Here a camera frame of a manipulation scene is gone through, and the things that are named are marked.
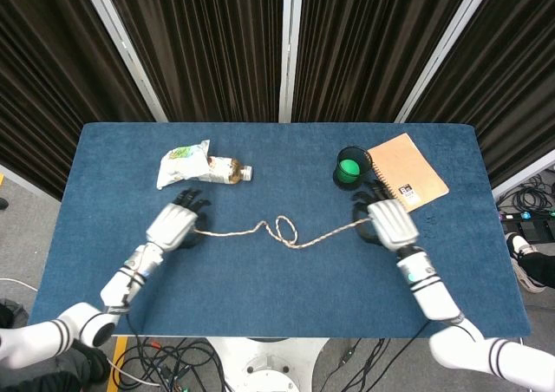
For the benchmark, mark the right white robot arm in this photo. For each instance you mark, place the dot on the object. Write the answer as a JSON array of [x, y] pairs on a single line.
[[433, 296]]

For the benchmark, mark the plastic tea bottle white cap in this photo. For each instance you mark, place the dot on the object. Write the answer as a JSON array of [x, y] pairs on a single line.
[[232, 173]]

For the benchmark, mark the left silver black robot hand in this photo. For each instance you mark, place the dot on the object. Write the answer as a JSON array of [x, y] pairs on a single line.
[[171, 225]]

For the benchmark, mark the black shoe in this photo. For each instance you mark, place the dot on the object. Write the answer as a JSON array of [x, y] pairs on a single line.
[[2, 203]]

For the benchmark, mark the white and black sneaker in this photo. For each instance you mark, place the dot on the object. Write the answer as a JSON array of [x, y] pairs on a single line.
[[518, 244]]

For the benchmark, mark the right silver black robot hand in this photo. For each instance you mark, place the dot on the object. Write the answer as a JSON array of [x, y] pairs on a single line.
[[392, 225]]

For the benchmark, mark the spiral bound notebook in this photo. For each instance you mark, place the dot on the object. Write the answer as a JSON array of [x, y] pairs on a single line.
[[412, 166]]

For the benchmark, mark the white crumpled snack bag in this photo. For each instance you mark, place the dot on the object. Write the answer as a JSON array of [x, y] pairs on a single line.
[[182, 166]]

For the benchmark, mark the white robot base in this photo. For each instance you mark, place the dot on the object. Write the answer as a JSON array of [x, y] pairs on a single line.
[[269, 366]]

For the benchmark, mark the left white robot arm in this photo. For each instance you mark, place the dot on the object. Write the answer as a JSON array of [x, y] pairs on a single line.
[[117, 285]]

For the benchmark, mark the black power strip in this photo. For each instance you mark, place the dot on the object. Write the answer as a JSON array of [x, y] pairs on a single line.
[[529, 225]]

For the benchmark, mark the dark curtain partition panel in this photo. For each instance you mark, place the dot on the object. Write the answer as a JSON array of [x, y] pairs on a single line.
[[208, 41], [368, 41], [511, 62], [52, 62]]

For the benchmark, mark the green ball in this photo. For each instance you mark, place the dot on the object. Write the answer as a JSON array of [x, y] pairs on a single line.
[[349, 168]]

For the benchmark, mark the green and black cup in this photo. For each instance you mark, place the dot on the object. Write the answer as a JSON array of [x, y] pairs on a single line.
[[347, 186]]

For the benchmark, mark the blue table cloth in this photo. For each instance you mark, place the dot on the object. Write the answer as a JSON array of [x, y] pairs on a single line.
[[277, 288]]

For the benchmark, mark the black trouser leg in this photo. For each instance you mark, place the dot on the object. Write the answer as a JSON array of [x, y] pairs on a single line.
[[542, 270]]

